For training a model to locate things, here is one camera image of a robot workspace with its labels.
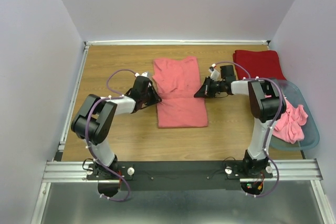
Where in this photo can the salmon pink t-shirt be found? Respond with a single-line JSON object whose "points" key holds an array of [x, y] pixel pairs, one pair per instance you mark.
{"points": [[177, 81]]}

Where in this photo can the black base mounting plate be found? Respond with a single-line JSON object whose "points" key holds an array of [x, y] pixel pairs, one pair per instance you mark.
{"points": [[179, 175]]}

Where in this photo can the blue plastic basket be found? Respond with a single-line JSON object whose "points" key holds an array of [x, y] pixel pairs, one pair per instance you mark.
{"points": [[311, 134]]}

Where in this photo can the light pink t-shirt in basket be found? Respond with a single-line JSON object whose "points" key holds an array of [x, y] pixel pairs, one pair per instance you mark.
{"points": [[289, 127]]}

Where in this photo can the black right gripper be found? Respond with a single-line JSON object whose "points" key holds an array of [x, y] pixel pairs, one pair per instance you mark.
{"points": [[205, 91]]}

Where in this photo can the aluminium front rail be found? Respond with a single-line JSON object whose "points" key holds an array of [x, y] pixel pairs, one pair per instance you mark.
{"points": [[72, 172]]}

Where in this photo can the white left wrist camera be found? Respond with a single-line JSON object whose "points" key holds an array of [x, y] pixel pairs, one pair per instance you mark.
{"points": [[144, 74]]}

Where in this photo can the aluminium back rail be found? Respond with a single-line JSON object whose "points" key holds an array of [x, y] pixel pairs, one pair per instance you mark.
{"points": [[175, 42]]}

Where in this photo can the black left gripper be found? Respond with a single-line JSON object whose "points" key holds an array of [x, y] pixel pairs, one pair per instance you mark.
{"points": [[156, 98]]}

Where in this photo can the folded red t-shirt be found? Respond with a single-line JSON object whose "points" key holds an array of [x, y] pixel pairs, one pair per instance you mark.
{"points": [[264, 64]]}

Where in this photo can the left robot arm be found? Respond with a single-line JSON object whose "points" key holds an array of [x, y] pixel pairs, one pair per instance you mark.
{"points": [[93, 121]]}

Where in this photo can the aluminium rail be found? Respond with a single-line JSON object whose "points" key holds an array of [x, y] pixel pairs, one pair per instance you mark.
{"points": [[175, 42], [72, 172]]}

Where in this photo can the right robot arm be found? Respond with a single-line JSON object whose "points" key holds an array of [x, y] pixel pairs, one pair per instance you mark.
{"points": [[267, 104]]}

